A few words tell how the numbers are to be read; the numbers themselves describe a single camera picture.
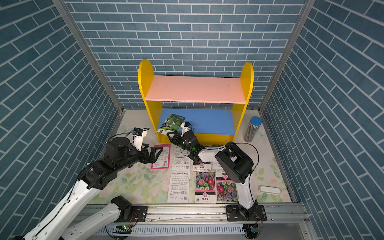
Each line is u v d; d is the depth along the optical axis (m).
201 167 0.89
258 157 0.52
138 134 0.59
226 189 0.82
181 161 0.92
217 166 0.91
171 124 0.94
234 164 0.52
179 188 0.82
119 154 0.49
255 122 0.89
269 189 0.79
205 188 0.82
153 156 0.61
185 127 0.84
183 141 0.79
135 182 0.84
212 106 1.24
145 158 0.60
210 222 0.72
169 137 0.84
